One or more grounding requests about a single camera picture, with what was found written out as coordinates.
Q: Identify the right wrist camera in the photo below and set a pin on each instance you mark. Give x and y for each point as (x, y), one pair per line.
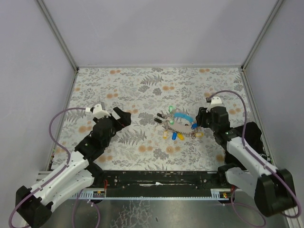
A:
(213, 102)

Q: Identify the floral table mat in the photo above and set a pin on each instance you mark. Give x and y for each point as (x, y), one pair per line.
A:
(144, 92)

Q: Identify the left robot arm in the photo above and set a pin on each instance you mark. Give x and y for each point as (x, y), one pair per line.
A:
(37, 203)

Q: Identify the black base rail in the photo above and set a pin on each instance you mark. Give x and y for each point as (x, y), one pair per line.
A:
(118, 179)

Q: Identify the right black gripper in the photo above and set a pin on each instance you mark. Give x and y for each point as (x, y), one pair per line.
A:
(203, 118)

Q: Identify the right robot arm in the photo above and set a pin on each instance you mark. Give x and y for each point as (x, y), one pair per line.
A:
(272, 189)

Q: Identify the white cable duct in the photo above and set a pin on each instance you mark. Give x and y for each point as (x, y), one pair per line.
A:
(183, 193)

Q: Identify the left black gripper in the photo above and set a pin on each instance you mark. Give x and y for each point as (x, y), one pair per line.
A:
(115, 121)

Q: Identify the metal key organizer disc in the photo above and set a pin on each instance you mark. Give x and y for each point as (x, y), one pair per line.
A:
(182, 124)

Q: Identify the blue key tag on disc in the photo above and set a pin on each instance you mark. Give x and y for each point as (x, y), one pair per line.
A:
(174, 135)

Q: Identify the yellow key tag on disc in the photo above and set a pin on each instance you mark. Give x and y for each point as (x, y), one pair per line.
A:
(165, 135)

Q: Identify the loose yellow key tag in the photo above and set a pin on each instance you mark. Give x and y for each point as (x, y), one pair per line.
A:
(200, 134)

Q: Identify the blue key tag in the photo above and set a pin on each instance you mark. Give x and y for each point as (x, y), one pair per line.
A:
(194, 126)
(174, 135)

